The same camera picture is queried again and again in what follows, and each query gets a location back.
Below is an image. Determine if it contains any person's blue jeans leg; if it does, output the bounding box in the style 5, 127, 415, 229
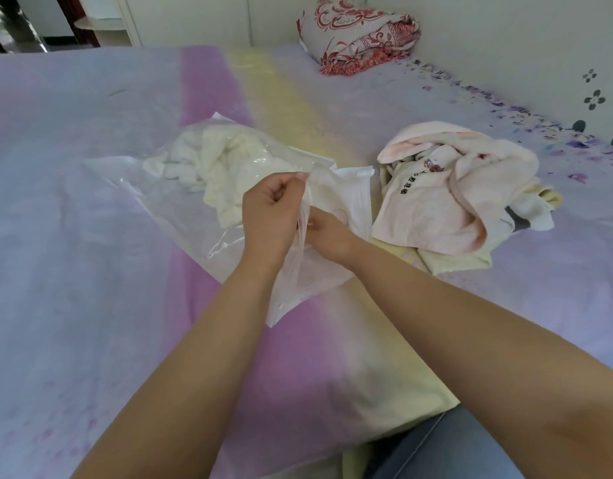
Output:
366, 404, 526, 479

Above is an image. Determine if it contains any white door frame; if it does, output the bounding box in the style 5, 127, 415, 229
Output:
114, 0, 143, 48

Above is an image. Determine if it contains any pink hooded towel robe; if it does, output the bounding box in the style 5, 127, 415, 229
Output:
372, 122, 539, 256

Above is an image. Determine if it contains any person's right forearm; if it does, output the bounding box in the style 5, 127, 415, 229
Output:
344, 239, 613, 479

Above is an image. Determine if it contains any purple pink yellow bed sheet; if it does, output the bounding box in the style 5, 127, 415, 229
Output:
0, 45, 613, 479

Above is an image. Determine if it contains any person's right hand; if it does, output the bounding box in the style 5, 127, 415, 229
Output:
305, 213, 361, 268

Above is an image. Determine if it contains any person's left forearm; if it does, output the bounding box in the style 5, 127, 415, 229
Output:
69, 254, 287, 479

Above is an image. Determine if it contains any person's left hand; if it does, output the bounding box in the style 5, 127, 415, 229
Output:
241, 171, 310, 268

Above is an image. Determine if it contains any folded red patterned blanket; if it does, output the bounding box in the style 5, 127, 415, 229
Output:
297, 0, 421, 76

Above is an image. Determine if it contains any clear plastic storage bag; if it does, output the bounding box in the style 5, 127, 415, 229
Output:
82, 112, 376, 329

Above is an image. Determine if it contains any white fluffy garment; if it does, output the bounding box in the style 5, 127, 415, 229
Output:
143, 125, 307, 228

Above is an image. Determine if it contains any beige round shelf board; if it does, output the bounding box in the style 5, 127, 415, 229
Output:
74, 17, 128, 31

